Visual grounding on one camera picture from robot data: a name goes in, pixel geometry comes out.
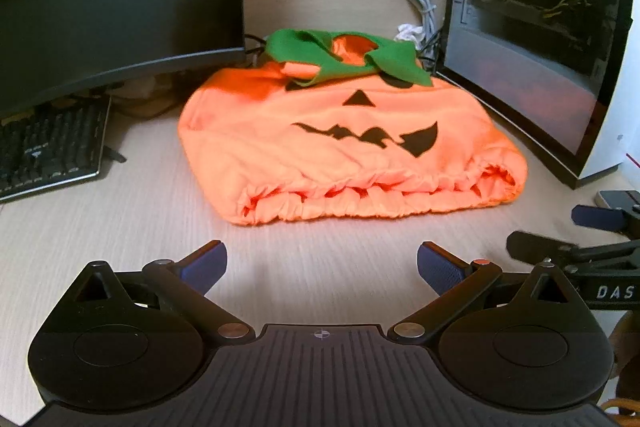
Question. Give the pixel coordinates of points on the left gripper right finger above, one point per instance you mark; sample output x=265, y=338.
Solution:
x=459, y=286

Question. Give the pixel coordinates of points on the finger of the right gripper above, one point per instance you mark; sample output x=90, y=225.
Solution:
x=533, y=249
x=607, y=219

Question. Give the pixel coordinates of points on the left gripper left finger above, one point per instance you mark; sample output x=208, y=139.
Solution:
x=182, y=287

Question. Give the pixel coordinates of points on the orange pumpkin costume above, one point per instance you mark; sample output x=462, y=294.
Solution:
x=343, y=124

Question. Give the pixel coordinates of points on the smartphone on desk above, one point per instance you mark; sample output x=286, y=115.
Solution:
x=618, y=199

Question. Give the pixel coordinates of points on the black keyboard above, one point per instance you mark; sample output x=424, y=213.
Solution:
x=52, y=146

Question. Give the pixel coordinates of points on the glass-sided computer case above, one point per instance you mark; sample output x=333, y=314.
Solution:
x=563, y=72

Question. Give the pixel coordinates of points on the crumpled white tissue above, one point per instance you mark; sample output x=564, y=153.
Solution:
x=410, y=33

